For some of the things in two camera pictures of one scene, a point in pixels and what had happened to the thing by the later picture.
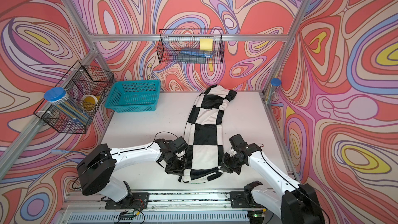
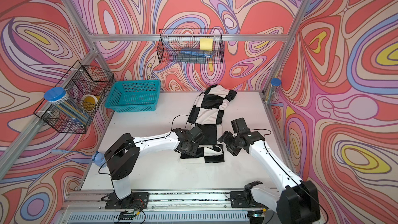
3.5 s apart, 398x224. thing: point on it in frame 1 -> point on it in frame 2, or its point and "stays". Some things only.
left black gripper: (180, 171) -> (194, 152)
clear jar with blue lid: (57, 96) stays
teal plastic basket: (134, 96) stays
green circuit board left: (127, 215) stays
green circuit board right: (256, 214) stays
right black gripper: (226, 166) -> (225, 138)
